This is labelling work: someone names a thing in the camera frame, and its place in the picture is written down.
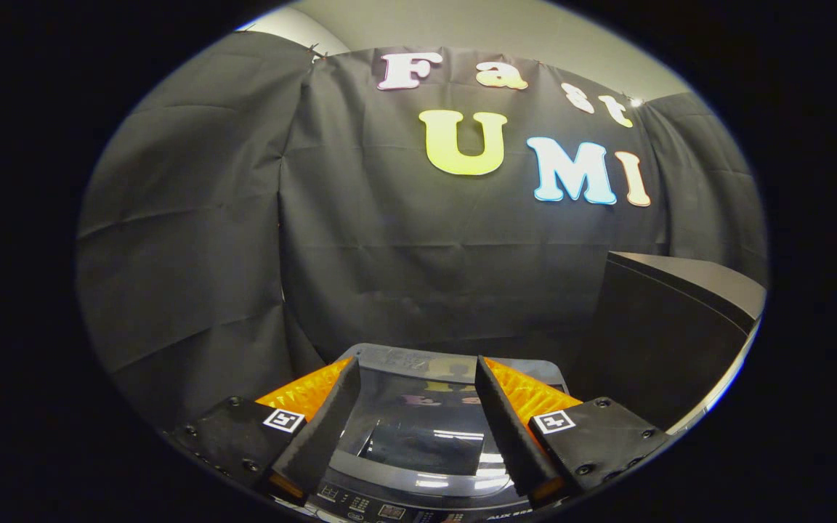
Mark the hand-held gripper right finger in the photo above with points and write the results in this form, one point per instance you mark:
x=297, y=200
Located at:
x=509, y=436

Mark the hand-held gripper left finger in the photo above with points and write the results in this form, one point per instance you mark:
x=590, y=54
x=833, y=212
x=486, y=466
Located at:
x=328, y=428

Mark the dark glass washing machine lid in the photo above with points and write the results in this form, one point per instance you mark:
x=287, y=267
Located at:
x=418, y=428

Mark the grey washing machine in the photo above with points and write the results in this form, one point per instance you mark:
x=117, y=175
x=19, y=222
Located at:
x=389, y=507

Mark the black backdrop cloth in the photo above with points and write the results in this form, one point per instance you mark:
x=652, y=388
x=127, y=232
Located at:
x=389, y=276

